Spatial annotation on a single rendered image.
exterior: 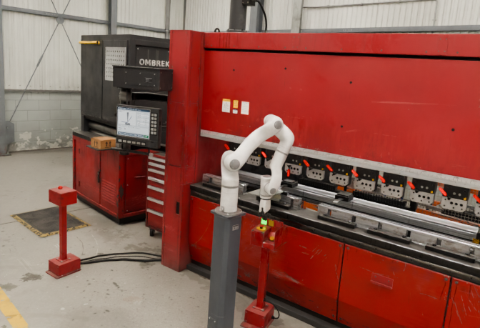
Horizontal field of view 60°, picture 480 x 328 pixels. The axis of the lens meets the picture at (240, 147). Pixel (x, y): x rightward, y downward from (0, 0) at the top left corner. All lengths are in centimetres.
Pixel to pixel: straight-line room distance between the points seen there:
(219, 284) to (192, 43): 205
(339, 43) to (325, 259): 164
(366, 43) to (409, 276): 164
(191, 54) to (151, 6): 718
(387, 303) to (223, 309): 117
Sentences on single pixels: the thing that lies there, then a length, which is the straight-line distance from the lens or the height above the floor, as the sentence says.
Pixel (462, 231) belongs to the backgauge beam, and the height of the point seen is 97.
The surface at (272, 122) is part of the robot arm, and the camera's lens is 275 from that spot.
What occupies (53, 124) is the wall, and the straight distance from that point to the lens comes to 986.
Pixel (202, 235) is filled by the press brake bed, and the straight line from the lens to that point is 403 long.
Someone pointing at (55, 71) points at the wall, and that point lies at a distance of 978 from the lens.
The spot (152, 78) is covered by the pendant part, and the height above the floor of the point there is 185.
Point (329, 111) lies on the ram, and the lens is 323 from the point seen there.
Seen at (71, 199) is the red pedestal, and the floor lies 73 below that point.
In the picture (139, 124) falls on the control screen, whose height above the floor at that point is 144.
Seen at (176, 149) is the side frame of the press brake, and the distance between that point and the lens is 392.
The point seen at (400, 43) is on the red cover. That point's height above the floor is 223.
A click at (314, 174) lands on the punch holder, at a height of 121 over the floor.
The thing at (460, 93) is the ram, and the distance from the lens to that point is 299.
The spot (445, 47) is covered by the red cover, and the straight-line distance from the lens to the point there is 300.
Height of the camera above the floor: 197
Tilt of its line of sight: 10 degrees down
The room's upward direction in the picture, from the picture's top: 4 degrees clockwise
